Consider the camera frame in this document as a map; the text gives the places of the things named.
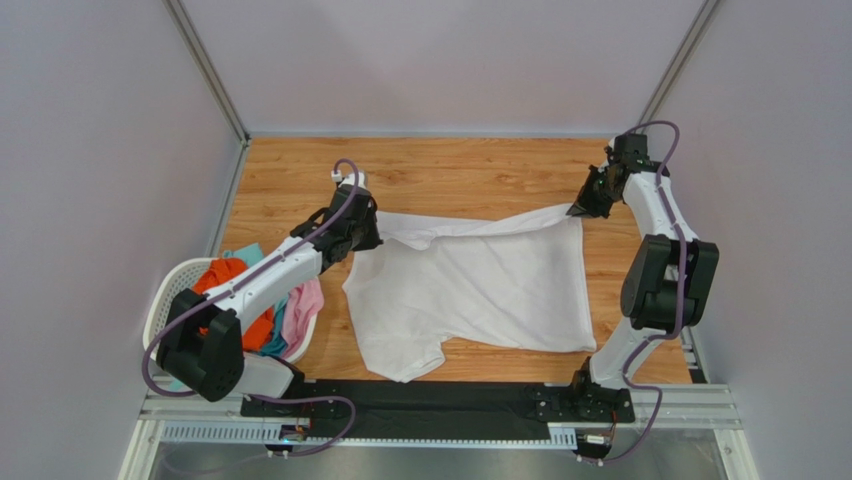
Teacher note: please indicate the white plastic laundry basket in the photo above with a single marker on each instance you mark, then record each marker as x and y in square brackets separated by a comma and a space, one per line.
[168, 290]

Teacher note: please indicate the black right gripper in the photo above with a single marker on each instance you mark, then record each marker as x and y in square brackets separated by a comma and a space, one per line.
[589, 197]

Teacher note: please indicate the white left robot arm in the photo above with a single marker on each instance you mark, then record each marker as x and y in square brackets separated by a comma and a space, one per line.
[195, 340]

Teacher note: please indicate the orange t shirt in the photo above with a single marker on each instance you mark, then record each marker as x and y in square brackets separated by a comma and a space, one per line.
[221, 270]

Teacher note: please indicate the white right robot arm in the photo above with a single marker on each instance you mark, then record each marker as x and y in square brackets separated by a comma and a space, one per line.
[668, 283]

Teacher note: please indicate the aluminium frame rail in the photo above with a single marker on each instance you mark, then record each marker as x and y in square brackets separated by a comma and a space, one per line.
[605, 425]

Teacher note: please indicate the white t shirt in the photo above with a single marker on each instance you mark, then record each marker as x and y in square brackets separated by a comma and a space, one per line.
[518, 283]

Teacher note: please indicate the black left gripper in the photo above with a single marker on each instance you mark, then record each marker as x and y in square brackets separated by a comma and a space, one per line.
[374, 239]

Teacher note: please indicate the teal t shirt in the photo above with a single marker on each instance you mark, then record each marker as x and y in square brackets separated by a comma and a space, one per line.
[252, 255]

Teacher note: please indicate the pink t shirt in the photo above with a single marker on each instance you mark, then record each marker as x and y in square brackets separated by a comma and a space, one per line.
[300, 317]

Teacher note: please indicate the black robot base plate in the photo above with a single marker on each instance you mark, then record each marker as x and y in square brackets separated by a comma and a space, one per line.
[372, 409]

